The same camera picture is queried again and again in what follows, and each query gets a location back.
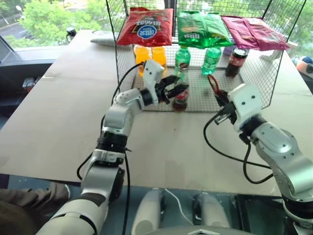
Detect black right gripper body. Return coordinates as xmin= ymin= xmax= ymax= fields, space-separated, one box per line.
xmin=215 ymin=102 xmax=238 ymax=126

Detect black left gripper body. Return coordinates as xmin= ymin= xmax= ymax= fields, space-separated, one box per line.
xmin=155 ymin=79 xmax=172 ymax=105

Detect glass cola bottle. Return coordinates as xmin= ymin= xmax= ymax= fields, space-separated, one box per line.
xmin=172 ymin=73 xmax=190 ymax=113

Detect green bottle with dark label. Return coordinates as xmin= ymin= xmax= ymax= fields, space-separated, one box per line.
xmin=174 ymin=46 xmax=192 ymax=83

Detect orange soda plastic bottle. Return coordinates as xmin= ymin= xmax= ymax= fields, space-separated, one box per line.
xmin=133 ymin=45 xmax=154 ymax=78
xmin=151 ymin=46 xmax=168 ymax=74

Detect dark cola plastic bottle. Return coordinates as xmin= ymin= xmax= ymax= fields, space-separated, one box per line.
xmin=224 ymin=48 xmax=249 ymax=78

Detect green plastic soda bottle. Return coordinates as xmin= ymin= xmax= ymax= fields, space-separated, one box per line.
xmin=201 ymin=47 xmax=222 ymax=76

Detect green chips bag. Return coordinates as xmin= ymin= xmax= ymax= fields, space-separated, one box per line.
xmin=176 ymin=10 xmax=236 ymax=49

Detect white object behind rack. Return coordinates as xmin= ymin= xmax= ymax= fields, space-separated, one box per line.
xmin=260 ymin=49 xmax=282 ymax=62

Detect red chips bag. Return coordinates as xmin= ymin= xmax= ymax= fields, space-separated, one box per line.
xmin=116 ymin=7 xmax=175 ymax=47

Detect magenta chips bag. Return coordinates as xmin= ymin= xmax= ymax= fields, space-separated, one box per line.
xmin=221 ymin=15 xmax=292 ymax=51

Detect grey white flat object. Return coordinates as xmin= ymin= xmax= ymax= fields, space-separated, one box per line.
xmin=90 ymin=37 xmax=116 ymax=47

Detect colourful toy pile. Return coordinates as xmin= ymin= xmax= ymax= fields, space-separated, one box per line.
xmin=291 ymin=55 xmax=313 ymax=72

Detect white rounded robot leg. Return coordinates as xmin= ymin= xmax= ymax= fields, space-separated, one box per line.
xmin=132 ymin=188 xmax=164 ymax=235
xmin=195 ymin=192 xmax=231 ymax=229

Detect dark grey robot torso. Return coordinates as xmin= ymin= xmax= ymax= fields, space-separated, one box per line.
xmin=151 ymin=226 xmax=248 ymax=235

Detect red grey device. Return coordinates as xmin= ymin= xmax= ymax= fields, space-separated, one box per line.
xmin=22 ymin=76 xmax=42 ymax=93

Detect person in brown clothes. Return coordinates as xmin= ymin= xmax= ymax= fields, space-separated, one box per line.
xmin=0 ymin=182 xmax=71 ymax=235

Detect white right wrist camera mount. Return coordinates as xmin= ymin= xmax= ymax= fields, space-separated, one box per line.
xmin=226 ymin=83 xmax=264 ymax=133

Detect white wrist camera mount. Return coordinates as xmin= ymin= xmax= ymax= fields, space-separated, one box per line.
xmin=226 ymin=83 xmax=264 ymax=133
xmin=142 ymin=60 xmax=167 ymax=105

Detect black wire mesh rack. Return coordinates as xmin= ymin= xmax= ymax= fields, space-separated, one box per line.
xmin=105 ymin=0 xmax=308 ymax=113

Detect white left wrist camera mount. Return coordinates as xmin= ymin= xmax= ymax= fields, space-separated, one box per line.
xmin=142 ymin=60 xmax=167 ymax=105

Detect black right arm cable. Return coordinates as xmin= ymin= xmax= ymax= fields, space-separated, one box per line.
xmin=203 ymin=114 xmax=275 ymax=185

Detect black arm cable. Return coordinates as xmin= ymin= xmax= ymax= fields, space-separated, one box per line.
xmin=76 ymin=62 xmax=147 ymax=235
xmin=203 ymin=114 xmax=275 ymax=185

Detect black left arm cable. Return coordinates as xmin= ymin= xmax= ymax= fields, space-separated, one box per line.
xmin=76 ymin=62 xmax=147 ymax=235

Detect thin white cable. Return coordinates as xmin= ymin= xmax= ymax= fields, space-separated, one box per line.
xmin=165 ymin=188 xmax=194 ymax=225

